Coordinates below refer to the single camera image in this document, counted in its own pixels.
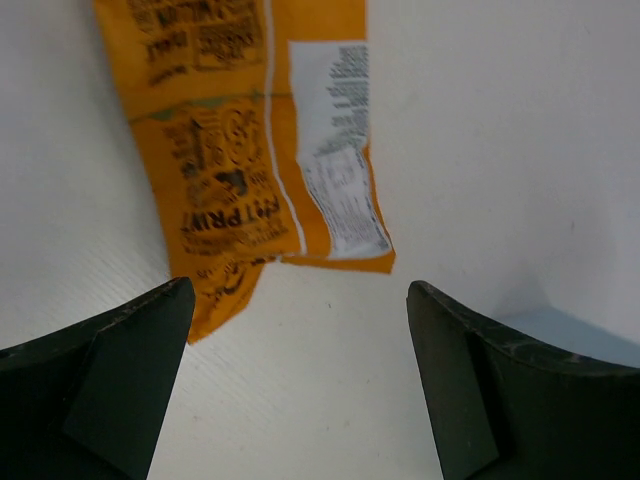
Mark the orange chip bag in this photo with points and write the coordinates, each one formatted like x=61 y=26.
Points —
x=252 y=121

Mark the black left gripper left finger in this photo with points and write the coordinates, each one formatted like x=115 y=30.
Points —
x=88 y=401

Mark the light blue paper bag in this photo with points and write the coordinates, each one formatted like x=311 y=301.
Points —
x=566 y=332

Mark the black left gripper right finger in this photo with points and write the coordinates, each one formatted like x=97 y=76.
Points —
x=505 y=405

